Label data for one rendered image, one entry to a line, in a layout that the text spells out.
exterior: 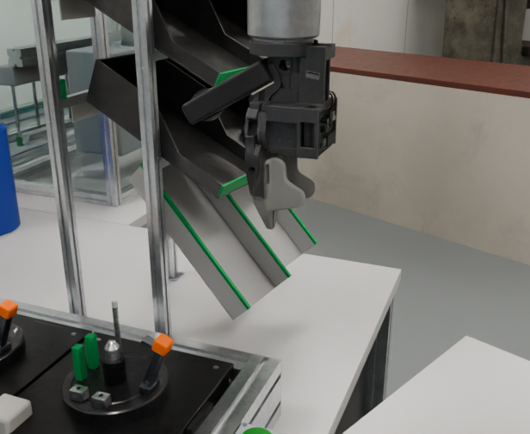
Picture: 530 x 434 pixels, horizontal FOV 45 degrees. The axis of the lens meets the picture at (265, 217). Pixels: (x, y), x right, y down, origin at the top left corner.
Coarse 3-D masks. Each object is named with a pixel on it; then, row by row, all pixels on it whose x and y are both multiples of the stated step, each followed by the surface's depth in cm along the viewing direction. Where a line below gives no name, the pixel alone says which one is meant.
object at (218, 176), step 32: (96, 64) 98; (128, 64) 105; (160, 64) 108; (96, 96) 101; (128, 96) 97; (160, 96) 110; (192, 96) 107; (128, 128) 99; (160, 128) 96; (192, 128) 107; (224, 128) 105; (192, 160) 99; (224, 160) 103; (224, 192) 94
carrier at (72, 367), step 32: (96, 352) 88; (128, 352) 92; (32, 384) 88; (64, 384) 85; (96, 384) 85; (128, 384) 85; (160, 384) 85; (192, 384) 88; (224, 384) 90; (0, 416) 79; (32, 416) 82; (64, 416) 82; (96, 416) 80; (128, 416) 80; (160, 416) 82; (192, 416) 82
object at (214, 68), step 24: (96, 0) 94; (120, 0) 92; (168, 0) 103; (192, 0) 101; (120, 24) 94; (168, 24) 100; (192, 24) 102; (216, 24) 100; (168, 48) 90; (192, 48) 96; (216, 48) 99; (240, 48) 99; (192, 72) 89; (216, 72) 87
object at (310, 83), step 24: (264, 48) 64; (288, 48) 64; (312, 48) 64; (288, 72) 66; (312, 72) 65; (264, 96) 68; (288, 96) 67; (312, 96) 66; (264, 120) 67; (288, 120) 66; (312, 120) 65; (264, 144) 68; (288, 144) 68; (312, 144) 67
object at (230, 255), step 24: (168, 168) 110; (144, 192) 102; (168, 192) 107; (192, 192) 110; (168, 216) 101; (192, 216) 107; (216, 216) 111; (240, 216) 110; (192, 240) 100; (216, 240) 108; (240, 240) 111; (264, 240) 109; (192, 264) 102; (216, 264) 99; (240, 264) 108; (264, 264) 110; (216, 288) 100; (240, 288) 105; (264, 288) 109; (240, 312) 99
